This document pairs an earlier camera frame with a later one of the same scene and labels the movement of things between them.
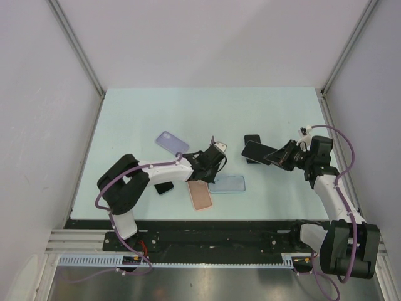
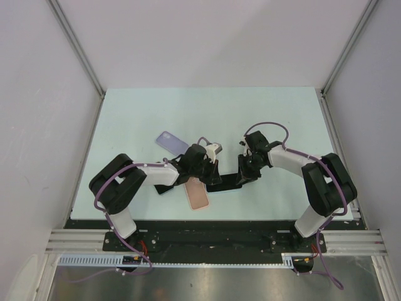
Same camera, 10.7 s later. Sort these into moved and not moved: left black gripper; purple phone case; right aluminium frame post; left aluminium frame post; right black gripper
Moved: left black gripper; right black gripper
Not moved: purple phone case; right aluminium frame post; left aluminium frame post
